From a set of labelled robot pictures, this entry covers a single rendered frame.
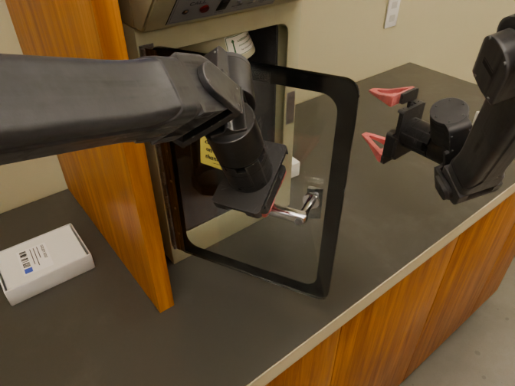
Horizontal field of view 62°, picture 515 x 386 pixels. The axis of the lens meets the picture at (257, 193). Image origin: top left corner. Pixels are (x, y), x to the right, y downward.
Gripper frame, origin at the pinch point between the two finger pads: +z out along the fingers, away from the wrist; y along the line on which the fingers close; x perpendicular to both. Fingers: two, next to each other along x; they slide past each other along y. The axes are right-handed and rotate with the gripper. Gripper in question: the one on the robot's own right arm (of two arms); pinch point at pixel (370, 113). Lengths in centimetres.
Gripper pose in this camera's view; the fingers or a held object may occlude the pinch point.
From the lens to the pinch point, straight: 88.9
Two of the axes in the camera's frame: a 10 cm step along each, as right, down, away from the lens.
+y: -0.1, -7.9, -6.2
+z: -6.3, -4.8, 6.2
